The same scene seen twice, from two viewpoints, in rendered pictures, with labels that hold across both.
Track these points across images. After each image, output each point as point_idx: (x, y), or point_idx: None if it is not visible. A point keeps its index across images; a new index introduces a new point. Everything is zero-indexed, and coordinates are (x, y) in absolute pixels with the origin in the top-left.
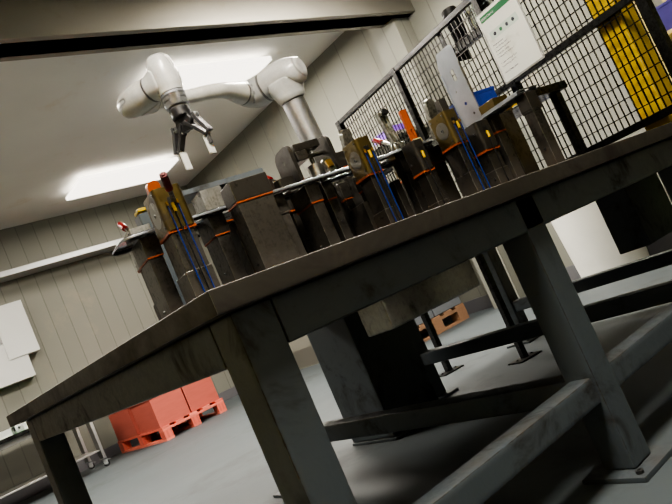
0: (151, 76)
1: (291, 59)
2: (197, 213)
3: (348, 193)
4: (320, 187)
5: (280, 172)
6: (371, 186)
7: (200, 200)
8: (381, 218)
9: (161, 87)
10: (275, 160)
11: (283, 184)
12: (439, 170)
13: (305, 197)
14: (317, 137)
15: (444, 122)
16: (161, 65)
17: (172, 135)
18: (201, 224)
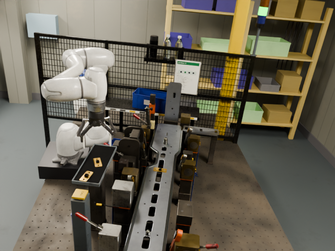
0: (95, 88)
1: (112, 56)
2: (113, 196)
3: (146, 162)
4: (160, 175)
5: (120, 147)
6: (188, 184)
7: (127, 194)
8: (184, 196)
9: (98, 98)
10: (120, 140)
11: (134, 164)
12: None
13: None
14: None
15: (197, 143)
16: (104, 83)
17: (83, 124)
18: (148, 223)
